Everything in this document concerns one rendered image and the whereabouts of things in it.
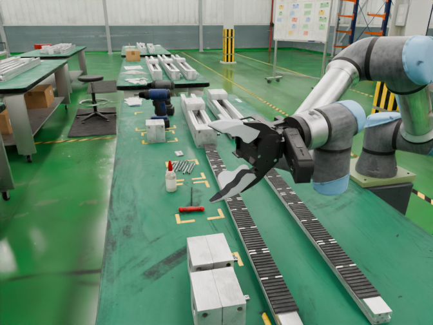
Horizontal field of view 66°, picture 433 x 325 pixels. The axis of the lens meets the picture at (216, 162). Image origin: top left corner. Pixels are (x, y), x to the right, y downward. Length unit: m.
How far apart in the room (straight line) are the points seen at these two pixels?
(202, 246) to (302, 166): 0.35
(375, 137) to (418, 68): 0.46
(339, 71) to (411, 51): 0.17
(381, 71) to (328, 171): 0.37
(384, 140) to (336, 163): 0.65
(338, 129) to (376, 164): 0.72
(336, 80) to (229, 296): 0.59
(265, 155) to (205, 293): 0.28
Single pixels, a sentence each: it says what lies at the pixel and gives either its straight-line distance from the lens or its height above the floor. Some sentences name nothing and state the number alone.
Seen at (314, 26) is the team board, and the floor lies 1.25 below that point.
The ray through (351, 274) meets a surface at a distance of 0.86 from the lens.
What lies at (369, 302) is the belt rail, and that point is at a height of 0.81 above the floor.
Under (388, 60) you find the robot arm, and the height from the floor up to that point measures 1.26.
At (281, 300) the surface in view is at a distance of 0.76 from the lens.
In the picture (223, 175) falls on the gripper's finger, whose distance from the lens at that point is 0.62.
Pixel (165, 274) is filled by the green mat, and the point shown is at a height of 0.78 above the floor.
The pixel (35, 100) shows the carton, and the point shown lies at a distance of 5.30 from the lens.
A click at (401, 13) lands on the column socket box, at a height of 1.43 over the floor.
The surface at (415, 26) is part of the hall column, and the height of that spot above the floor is 1.29.
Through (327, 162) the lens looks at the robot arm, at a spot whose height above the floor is 1.08.
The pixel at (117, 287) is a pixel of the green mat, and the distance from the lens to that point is 0.85.
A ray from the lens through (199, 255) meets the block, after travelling 0.75.
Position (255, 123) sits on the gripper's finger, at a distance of 0.54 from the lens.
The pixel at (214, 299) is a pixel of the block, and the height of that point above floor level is 0.87.
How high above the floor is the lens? 1.35
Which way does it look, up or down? 23 degrees down
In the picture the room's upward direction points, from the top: straight up
